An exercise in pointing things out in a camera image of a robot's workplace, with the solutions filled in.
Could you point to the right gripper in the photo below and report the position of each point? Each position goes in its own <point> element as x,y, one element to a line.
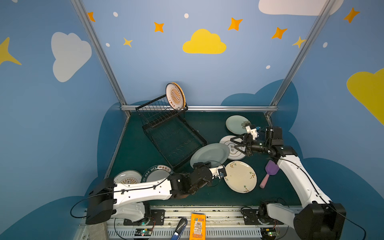
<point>246,144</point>

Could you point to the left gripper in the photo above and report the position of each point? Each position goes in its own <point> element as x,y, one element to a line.
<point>205,167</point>

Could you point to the large plain green plate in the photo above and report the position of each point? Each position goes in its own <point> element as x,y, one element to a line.
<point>216,154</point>

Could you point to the yellow woven wicker plate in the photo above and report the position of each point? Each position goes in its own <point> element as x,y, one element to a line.
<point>183,94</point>

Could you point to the white plate orange sunburst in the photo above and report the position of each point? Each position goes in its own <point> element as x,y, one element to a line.
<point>174,96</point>

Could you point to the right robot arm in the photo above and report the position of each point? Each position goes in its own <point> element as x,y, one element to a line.
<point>320,218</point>

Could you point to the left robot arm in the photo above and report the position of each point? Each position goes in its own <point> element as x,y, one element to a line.
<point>126,201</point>

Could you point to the pale green floral plate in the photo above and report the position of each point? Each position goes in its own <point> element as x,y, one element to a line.
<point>237,124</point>

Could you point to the cream floral plate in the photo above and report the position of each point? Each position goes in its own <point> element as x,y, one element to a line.
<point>241,177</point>

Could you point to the purple pink spatula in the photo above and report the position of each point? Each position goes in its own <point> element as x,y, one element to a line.
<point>271,169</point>

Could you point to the white plate green lettered rim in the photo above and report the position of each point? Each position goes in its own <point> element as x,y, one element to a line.
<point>156,173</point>

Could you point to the orange yellow box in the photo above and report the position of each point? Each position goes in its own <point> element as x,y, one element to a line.
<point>198,226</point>

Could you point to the sunburst plate at left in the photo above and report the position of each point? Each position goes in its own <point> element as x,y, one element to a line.
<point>128,177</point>

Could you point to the grey foam block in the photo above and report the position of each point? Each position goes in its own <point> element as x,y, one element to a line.
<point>98,231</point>

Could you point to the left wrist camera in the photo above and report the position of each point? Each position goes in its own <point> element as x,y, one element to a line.
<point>219,172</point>

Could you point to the black wire dish rack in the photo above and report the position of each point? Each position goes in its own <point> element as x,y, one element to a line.
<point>169,131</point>

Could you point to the blue black handled tool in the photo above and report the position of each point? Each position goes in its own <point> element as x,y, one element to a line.
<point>179,229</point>

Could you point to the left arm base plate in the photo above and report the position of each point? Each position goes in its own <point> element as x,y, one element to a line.
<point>154,217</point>

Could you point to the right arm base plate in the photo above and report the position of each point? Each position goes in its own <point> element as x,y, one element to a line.
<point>257,217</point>

